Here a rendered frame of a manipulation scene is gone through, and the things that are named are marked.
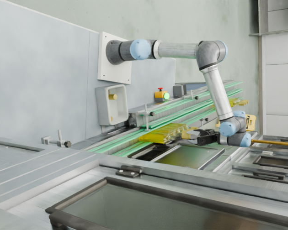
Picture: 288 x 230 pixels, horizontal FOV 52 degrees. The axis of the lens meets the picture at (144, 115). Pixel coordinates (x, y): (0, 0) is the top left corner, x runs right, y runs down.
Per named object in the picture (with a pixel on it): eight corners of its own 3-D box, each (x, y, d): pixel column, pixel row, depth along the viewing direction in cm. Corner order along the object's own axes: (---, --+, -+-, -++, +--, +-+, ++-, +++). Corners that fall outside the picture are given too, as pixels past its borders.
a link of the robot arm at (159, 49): (133, 39, 177) (220, 40, 146) (147, 39, 188) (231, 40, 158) (133, 59, 180) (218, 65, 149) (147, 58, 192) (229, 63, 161)
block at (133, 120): (128, 127, 188) (136, 128, 183) (126, 112, 186) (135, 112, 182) (131, 125, 190) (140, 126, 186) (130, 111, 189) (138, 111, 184)
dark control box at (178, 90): (173, 95, 243) (182, 95, 238) (172, 86, 242) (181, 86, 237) (178, 94, 250) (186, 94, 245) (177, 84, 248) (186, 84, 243)
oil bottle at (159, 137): (138, 141, 187) (168, 144, 174) (138, 132, 185) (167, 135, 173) (144, 138, 191) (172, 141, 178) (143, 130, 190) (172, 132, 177)
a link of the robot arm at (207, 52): (205, 37, 139) (239, 135, 139) (214, 37, 147) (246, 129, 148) (184, 47, 146) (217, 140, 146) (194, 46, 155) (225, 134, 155)
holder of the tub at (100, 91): (100, 133, 177) (109, 134, 172) (94, 87, 172) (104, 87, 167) (119, 127, 190) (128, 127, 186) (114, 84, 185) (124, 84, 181)
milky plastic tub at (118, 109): (99, 125, 176) (110, 126, 170) (95, 87, 171) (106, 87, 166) (118, 118, 189) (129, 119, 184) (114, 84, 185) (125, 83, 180)
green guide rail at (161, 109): (140, 115, 186) (150, 116, 181) (140, 114, 186) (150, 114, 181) (235, 82, 323) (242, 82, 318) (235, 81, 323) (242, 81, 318)
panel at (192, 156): (82, 202, 137) (141, 221, 117) (81, 196, 136) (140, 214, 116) (178, 146, 207) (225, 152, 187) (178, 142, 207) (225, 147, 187)
